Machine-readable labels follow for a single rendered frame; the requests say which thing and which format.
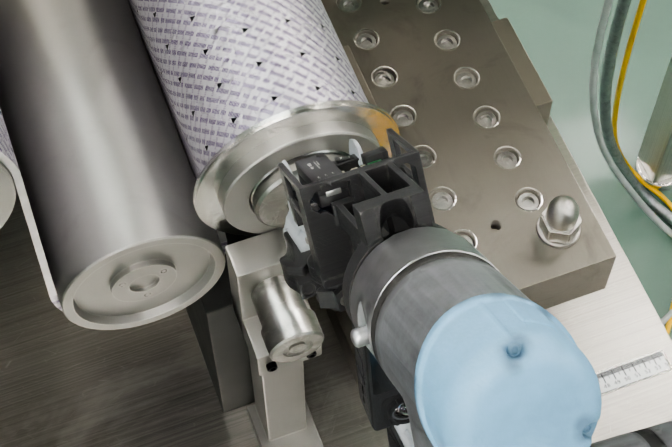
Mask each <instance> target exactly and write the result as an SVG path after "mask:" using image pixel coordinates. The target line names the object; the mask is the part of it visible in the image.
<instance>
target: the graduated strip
mask: <svg viewBox="0 0 672 447"><path fill-rule="evenodd" d="M669 371H672V366H671V364H670V362H669V360H668V358H667V357H666V355H665V353H664V351H663V349H660V350H657V351H654V352H651V353H648V354H646V355H643V356H640V357H637V358H635V359H632V360H629V361H626V362H623V363H621V364H618V365H615V366H612V367H609V368H607V369H604V370H601V371H598V372H596V375H597V378H598V381H599V385H600V390H601V396H603V395H606V394H609V393H611V392H614V391H617V390H620V389H622V388H625V387H628V386H631V385H633V384H636V383H639V382H642V381H644V380H647V379H650V378H653V377H655V376H658V375H661V374H664V373H666V372H669Z"/></svg>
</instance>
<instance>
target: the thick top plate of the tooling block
mask: <svg viewBox="0 0 672 447"><path fill-rule="evenodd" d="M321 2H322V4H323V6H324V8H325V10H326V12H327V14H328V17H329V19H330V21H331V23H332V25H333V27H334V29H335V32H336V34H337V36H338V38H339V40H340V42H341V44H342V47H344V46H347V45H348V46H349V47H350V49H351V51H352V54H353V56H354V58H355V60H356V62H357V64H358V66H359V69H360V71H361V73H362V75H363V77H364V79H365V81H366V83H367V86H368V88H369V90H370V92H371V94H372V96H373V98H374V101H375V103H376V105H377V106H378V107H380V108H382V109H384V110H385V111H387V112H388V113H389V114H390V115H391V116H392V117H393V119H394V120H395V122H396V124H397V126H398V129H399V133H400V136H401V137H402V138H404V139H405V140H406V141H407V142H409V143H410V144H411V145H412V146H413V147H415V148H416V149H417V150H418V151H419V153H420V158H421V162H422V167H423V171H424V176H425V180H426V185H427V189H428V194H429V198H430V202H431V207H432V211H433V216H434V220H435V223H436V224H439V225H441V226H443V227H444V228H446V229H447V230H449V231H451V232H453V233H455V234H457V235H459V236H461V237H463V238H465V239H466V240H467V241H468V242H469V243H470V244H471V245H473V246H474V247H475V248H476V249H477V250H478V251H479V252H480V253H481V254H482V255H483V256H485V257H486V258H487V259H488V260H489V261H490V262H491V263H492V264H493V265H494V266H495V267H496V268H497V269H498V270H499V271H500V273H501V274H502V275H504V276H505V277H506V278H507V279H508V280H509V281H510V282H511V283H512V284H513V285H515V286H516V287H517V288H518V289H519V290H520V291H521V292H522V293H523V294H524V295H526V296H527V297H528V298H529V299H530V300H531V301H533V302H534V303H536V304H538V305H539V306H541V307H542V308H544V309H547V308H550V307H553V306H556V305H559V304H562V303H565V302H568V301H570V300H573V299H576V298H579V297H582V296H585V295H588V294H591V293H593V292H596V291H599V290H602V289H605V287H606V285H607V282H608V279H609V276H610V273H611V270H612V268H613V265H614V262H615V259H616V254H615V252H614V250H613V248H612V247H611V245H610V243H609V241H608V239H607V237H606V235H605V233H604V232H603V230H602V228H601V226H600V224H599V222H598V220H597V219H596V217H595V215H594V213H593V211H592V209H591V207H590V205H589V204H588V202H587V200H586V198H585V196H584V194H583V192H582V191H581V189H580V187H579V185H578V183H577V181H576V179H575V177H574V176H573V174H572V172H571V170H570V168H569V166H568V164H567V162H566V161H565V159H564V157H563V155H562V153H561V151H560V149H559V148H558V146H557V144H556V142H555V140H554V138H553V136H552V134H551V133H550V131H549V129H548V127H547V125H546V123H545V121H544V119H543V118H542V116H541V114H540V112H539V110H538V108H537V106H536V105H535V103H534V101H533V99H532V97H531V95H530V93H529V91H528V90H527V88H526V86H525V84H524V82H523V80H522V78H521V77H520V75H519V73H518V71H517V69H516V67H515V65H514V63H513V62H512V60H511V58H510V56H509V54H508V52H507V50H506V48H505V47H504V45H503V43H502V41H501V39H500V37H499V35H498V34H497V32H496V30H495V28H494V26H493V24H492V22H491V20H490V19H489V17H488V15H487V13H486V11H485V9H484V7H483V6H482V4H481V2H480V0H321ZM562 195H565V196H569V197H571V198H573V199H574V200H575V201H576V203H577V204H578V207H579V215H580V217H581V219H582V221H581V226H580V229H581V231H580V236H579V238H578V240H577V241H576V243H575V244H573V245H572V246H570V247H568V248H564V249H556V248H552V247H549V246H547V245H546V244H544V243H543V242H542V241H541V240H540V238H539V237H538V234H537V231H536V226H537V222H538V219H539V218H540V216H541V214H542V212H543V211H544V210H545V209H546V208H547V207H548V205H549V203H550V202H551V200H553V199H554V198H555V197H557V196H562Z"/></svg>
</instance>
